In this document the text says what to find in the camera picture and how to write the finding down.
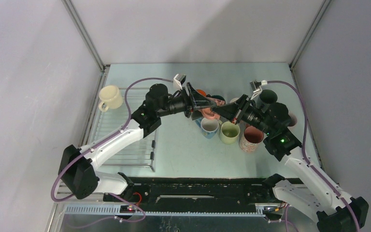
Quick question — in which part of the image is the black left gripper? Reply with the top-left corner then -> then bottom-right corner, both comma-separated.
157,83 -> 216,121

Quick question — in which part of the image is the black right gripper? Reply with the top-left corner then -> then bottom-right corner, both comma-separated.
211,94 -> 273,136

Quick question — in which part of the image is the orange mug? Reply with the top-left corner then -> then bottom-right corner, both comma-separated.
196,89 -> 207,97

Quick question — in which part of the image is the light green mug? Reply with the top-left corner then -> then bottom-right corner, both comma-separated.
219,121 -> 241,145

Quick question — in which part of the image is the dark teal mug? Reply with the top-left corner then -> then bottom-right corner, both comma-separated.
207,95 -> 225,103

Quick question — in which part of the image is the light blue mug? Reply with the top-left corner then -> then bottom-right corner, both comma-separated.
195,117 -> 220,139

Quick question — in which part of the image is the pink patterned mug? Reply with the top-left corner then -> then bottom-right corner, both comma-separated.
239,126 -> 264,153

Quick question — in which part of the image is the dark grey mug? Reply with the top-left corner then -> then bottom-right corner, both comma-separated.
256,89 -> 278,112

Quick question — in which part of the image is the lilac mug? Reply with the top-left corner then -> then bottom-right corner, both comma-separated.
288,112 -> 298,128

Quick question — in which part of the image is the pink mug white inside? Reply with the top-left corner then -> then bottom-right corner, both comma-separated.
229,98 -> 239,103

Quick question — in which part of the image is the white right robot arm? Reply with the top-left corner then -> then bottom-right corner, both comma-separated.
212,95 -> 369,232

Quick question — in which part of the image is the cream mug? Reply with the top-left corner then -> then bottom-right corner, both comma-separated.
98,85 -> 124,112

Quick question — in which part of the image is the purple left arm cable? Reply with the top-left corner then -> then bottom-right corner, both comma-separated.
50,77 -> 175,230

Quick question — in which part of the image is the metal wire dish rack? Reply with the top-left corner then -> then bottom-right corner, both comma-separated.
82,88 -> 157,172

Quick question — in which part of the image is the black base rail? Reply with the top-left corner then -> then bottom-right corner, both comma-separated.
102,176 -> 293,214

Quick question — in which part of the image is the grey cable tray strip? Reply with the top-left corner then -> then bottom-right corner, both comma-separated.
63,204 -> 265,217

